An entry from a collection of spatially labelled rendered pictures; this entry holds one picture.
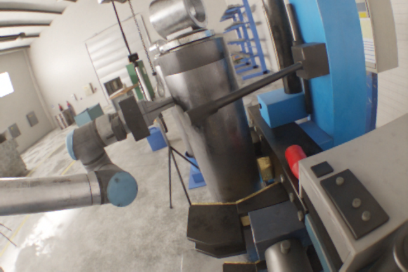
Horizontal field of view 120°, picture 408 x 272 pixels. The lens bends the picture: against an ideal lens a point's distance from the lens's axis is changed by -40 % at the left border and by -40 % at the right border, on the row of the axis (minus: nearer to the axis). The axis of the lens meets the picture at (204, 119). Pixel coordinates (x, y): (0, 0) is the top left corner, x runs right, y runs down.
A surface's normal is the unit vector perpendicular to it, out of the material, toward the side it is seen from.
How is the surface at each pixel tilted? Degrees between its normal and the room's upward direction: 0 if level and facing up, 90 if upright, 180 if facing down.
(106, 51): 90
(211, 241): 0
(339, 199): 0
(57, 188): 60
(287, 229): 0
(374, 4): 90
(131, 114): 90
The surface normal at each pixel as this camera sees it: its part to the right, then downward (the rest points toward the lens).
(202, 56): 0.27, 0.28
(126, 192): 0.78, 0.03
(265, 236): -0.30, -0.88
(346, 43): 0.00, 0.38
